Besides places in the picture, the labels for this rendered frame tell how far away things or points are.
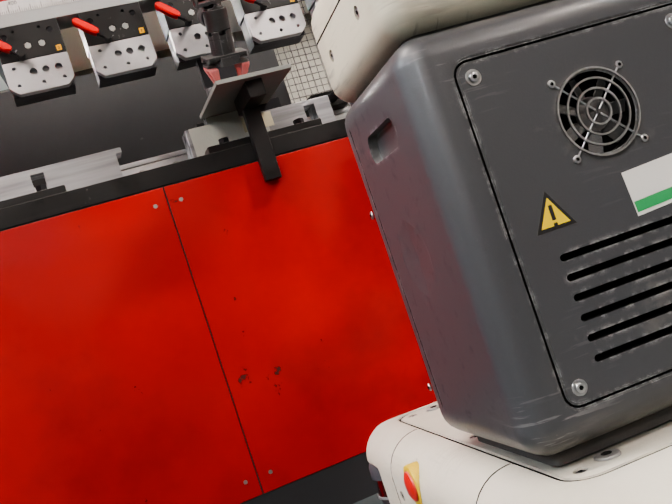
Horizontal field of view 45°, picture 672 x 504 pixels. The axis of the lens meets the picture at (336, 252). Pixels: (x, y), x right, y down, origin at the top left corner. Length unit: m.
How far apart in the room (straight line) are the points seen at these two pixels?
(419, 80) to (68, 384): 1.27
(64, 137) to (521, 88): 1.96
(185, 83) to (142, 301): 1.00
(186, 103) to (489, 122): 1.95
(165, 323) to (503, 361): 1.21
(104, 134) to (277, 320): 0.96
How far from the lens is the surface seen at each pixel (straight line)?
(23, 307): 1.83
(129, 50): 2.09
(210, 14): 1.95
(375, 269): 1.95
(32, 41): 2.08
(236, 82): 1.84
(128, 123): 2.58
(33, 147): 2.56
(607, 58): 0.80
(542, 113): 0.75
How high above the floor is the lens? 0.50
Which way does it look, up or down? 2 degrees up
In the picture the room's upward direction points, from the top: 18 degrees counter-clockwise
